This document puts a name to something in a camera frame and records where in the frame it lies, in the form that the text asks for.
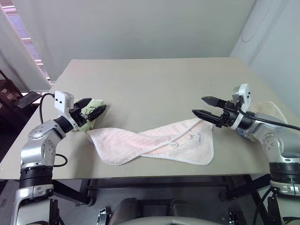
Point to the pink towel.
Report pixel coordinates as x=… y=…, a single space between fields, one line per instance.
x=164 y=140

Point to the white cloth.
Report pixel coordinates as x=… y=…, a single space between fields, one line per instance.
x=269 y=107

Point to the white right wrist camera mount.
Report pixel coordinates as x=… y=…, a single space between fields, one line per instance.
x=243 y=93

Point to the dark rounded shape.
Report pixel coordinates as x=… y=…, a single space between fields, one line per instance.
x=126 y=208

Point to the black metal table frame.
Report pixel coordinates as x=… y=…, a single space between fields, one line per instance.
x=140 y=185

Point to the black flat device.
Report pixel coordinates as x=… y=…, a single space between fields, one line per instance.
x=25 y=99

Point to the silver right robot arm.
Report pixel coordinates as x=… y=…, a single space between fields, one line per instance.
x=272 y=140

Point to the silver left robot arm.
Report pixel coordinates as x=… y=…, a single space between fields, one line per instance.
x=32 y=150

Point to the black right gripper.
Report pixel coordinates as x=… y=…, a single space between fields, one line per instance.
x=228 y=117

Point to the brown wooden cabinet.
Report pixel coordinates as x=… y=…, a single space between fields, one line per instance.
x=8 y=93

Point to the light green cloth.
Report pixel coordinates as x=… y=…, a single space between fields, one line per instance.
x=96 y=102

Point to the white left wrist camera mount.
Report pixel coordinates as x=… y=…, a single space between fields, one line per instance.
x=61 y=100

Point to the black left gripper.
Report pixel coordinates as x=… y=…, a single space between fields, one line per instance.
x=78 y=117

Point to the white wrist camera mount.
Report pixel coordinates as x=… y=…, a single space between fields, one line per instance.
x=243 y=93
x=61 y=100

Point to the window blinds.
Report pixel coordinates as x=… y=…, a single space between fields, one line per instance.
x=28 y=39

